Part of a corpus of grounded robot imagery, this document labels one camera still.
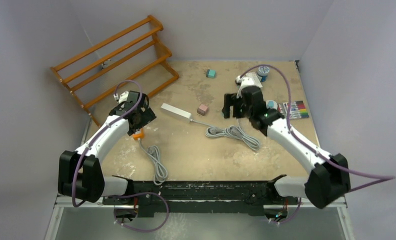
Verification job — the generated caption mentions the white power strip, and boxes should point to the white power strip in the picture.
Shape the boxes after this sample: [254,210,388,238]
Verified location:
[160,103,193,123]

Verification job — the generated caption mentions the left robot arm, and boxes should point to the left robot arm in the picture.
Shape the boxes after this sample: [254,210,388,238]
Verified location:
[58,91,156,205]

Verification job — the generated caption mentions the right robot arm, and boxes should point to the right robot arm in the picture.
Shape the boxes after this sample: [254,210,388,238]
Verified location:
[222,86,351,209]

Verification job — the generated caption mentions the pink charger plug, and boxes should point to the pink charger plug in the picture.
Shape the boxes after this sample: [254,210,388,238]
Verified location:
[197,104,209,116]

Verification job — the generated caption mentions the teal charger plug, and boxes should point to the teal charger plug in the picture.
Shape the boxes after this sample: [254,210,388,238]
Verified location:
[206,69,216,79]

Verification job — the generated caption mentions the orange power strip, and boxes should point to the orange power strip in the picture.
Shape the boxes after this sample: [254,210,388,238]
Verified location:
[132,129,144,141]

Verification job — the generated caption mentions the blue white oval toy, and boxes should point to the blue white oval toy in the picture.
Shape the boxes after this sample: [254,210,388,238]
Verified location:
[266,100,278,110]

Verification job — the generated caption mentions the round blue white jar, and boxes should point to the round blue white jar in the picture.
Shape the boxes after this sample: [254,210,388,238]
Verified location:
[256,65,270,82]

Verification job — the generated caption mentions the wooden shoe rack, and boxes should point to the wooden shoe rack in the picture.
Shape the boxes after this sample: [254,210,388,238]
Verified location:
[50,15,180,127]

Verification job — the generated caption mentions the coloured marker pen set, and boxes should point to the coloured marker pen set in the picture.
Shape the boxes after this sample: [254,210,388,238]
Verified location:
[278,100,309,120]

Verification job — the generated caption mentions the grey purple strip cable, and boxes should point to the grey purple strip cable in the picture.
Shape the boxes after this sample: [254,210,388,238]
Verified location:
[227,119,261,153]

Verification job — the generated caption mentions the grey orange strip cable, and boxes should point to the grey orange strip cable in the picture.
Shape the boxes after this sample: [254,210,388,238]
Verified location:
[137,139,169,186]

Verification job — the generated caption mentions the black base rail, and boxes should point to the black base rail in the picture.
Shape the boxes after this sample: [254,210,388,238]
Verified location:
[68,178,318,218]

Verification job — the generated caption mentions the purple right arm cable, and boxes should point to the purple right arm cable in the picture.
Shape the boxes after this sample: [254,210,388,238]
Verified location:
[239,64,396,226]

